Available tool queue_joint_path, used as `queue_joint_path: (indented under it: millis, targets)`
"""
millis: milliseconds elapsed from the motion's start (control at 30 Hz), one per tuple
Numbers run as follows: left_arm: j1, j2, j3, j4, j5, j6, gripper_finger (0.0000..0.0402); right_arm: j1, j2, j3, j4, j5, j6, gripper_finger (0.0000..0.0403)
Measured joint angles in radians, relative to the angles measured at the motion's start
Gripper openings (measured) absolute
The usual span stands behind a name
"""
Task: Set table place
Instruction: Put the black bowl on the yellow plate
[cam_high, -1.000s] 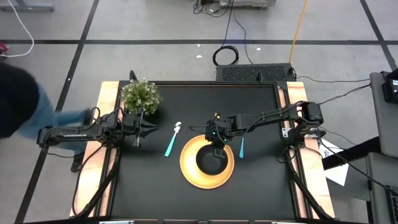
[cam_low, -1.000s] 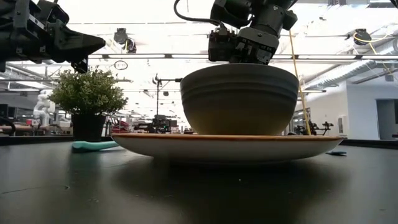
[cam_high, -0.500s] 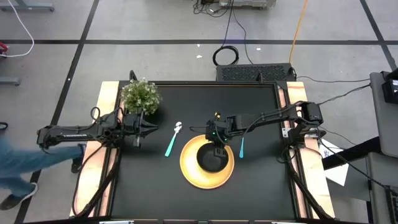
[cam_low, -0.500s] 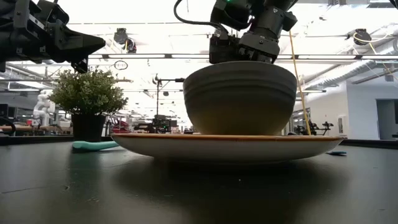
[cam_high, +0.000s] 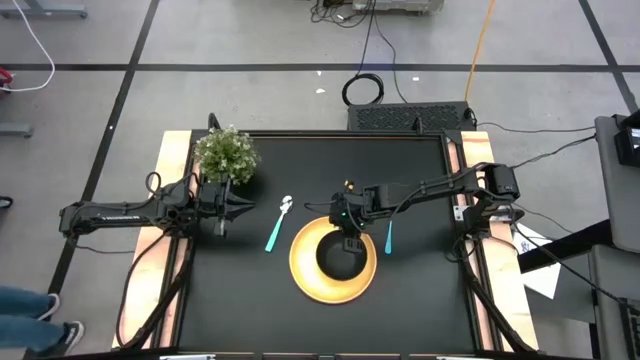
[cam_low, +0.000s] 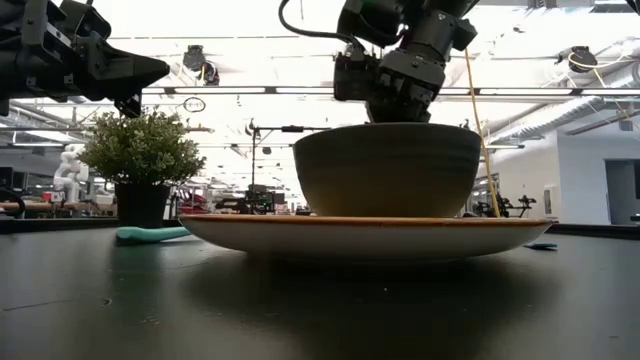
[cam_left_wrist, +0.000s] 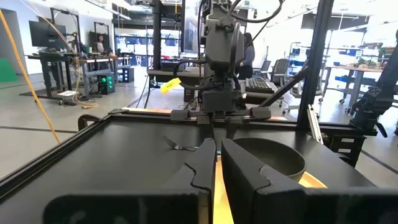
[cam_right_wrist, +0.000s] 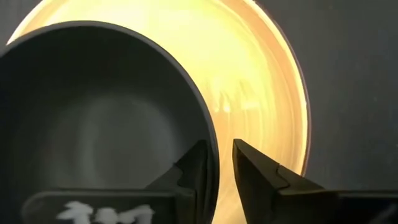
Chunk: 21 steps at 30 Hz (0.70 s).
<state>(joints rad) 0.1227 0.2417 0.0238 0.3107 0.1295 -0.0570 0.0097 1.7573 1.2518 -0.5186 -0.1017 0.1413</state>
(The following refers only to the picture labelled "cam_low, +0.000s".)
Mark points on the black table edge frame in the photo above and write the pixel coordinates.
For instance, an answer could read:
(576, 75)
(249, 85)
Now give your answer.
(50, 226)

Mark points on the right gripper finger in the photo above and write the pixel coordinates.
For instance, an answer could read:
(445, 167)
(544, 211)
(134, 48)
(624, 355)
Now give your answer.
(400, 112)

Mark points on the wooden background table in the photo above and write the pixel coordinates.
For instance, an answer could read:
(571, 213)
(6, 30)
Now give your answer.
(50, 206)

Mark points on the red cart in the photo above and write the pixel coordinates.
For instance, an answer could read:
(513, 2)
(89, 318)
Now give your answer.
(192, 204)

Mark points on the yellow round plate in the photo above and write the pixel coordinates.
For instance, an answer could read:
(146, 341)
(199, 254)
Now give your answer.
(365, 240)

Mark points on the black metal frame rig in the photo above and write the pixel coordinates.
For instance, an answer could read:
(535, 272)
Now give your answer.
(292, 129)

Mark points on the dark grey ribbed bowl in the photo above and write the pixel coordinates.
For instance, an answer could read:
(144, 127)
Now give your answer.
(387, 170)

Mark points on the black background robot arms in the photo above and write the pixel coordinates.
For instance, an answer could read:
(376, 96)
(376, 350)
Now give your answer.
(502, 206)

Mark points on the green plant in black pot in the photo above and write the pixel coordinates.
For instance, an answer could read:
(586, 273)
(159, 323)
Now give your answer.
(142, 150)

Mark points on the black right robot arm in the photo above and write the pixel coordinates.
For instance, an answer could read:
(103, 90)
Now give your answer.
(435, 30)

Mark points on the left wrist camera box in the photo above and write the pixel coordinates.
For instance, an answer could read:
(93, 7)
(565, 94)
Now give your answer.
(85, 20)

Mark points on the ceiling light strip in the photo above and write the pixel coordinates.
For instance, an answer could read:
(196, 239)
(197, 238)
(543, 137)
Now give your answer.
(225, 90)

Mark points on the black background robot arm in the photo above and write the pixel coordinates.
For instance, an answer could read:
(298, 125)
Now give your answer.
(255, 197)

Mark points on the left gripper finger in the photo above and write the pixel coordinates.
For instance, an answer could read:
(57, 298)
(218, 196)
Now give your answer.
(137, 72)
(129, 106)

